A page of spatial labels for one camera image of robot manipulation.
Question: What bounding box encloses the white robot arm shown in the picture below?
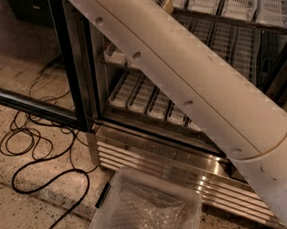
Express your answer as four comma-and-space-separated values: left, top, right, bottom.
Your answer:
69, 0, 287, 228

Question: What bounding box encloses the stainless steel glass-door fridge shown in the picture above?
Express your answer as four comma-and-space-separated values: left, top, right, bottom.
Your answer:
38, 0, 287, 229

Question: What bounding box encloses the open glass fridge door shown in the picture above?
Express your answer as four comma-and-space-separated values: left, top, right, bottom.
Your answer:
0, 0, 93, 132

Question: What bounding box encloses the clear plastic storage bin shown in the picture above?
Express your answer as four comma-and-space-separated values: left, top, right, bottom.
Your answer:
89, 167, 202, 229

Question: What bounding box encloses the bubble wrap sheet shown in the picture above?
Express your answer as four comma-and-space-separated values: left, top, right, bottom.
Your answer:
105, 182, 186, 229

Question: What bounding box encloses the bottom wire fridge shelf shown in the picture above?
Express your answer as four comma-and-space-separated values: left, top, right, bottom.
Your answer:
103, 103, 208, 141

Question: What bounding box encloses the wire fridge shelf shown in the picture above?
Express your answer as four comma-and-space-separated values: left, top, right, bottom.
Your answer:
174, 8, 287, 36
100, 59, 141, 72
103, 103, 208, 141

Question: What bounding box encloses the middle wire fridge shelf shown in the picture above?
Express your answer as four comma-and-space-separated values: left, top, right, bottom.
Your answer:
100, 59, 141, 72

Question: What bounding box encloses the black floor cable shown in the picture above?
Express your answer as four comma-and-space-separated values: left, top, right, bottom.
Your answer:
0, 48, 102, 229

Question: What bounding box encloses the top wire fridge shelf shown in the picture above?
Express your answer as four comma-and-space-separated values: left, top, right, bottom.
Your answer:
174, 8, 287, 36

